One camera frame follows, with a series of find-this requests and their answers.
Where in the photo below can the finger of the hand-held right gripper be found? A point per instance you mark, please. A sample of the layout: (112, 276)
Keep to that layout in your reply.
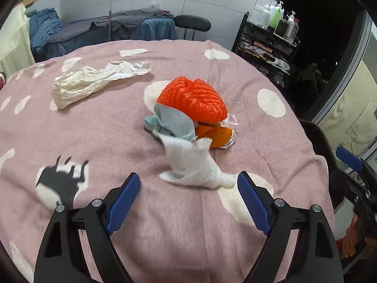
(349, 158)
(347, 187)

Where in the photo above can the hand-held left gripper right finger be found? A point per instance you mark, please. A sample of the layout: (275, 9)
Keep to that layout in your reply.
(253, 203)

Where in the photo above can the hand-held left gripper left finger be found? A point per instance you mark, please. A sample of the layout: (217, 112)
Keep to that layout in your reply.
(123, 203)

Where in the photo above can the black trash bin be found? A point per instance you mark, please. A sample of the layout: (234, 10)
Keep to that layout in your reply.
(322, 150)

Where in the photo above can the white paper towel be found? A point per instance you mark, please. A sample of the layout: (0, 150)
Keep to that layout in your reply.
(194, 165)

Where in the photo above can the orange carton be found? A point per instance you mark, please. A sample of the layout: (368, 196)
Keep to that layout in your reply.
(218, 135)

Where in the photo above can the light blue cloth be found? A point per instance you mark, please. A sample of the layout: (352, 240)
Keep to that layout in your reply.
(173, 121)

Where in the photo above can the orange foam fruit net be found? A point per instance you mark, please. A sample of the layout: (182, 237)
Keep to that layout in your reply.
(191, 97)

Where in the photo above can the cream paper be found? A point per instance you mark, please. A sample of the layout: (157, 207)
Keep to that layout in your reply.
(79, 85)

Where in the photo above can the person's right hand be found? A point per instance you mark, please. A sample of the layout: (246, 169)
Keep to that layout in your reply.
(352, 240)

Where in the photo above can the pink polka dot blanket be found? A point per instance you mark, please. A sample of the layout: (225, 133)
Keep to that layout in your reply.
(117, 123)

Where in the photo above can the potted plant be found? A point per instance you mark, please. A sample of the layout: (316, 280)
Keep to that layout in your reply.
(310, 76)

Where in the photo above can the black mesh trolley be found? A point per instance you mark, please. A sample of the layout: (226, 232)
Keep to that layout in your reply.
(265, 47)

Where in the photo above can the brown bottle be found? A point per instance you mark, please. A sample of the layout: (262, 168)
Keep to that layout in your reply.
(282, 26)

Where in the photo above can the white pump bottle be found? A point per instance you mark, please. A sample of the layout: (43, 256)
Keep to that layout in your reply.
(269, 7)

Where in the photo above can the red cylindrical can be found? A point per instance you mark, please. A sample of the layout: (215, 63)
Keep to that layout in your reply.
(2, 81)

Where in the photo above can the massage bed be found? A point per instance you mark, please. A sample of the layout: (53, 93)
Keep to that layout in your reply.
(156, 29)

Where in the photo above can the grey blanket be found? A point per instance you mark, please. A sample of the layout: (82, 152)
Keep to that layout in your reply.
(126, 20)

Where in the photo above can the black stool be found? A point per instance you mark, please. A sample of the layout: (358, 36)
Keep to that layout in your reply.
(193, 23)

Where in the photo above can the blue cloth pile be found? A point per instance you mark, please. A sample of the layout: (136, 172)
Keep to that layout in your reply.
(44, 29)

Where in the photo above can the cream towel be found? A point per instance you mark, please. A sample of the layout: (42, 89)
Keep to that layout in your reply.
(14, 41)

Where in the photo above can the white floor lamp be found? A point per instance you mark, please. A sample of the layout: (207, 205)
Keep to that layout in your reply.
(111, 6)

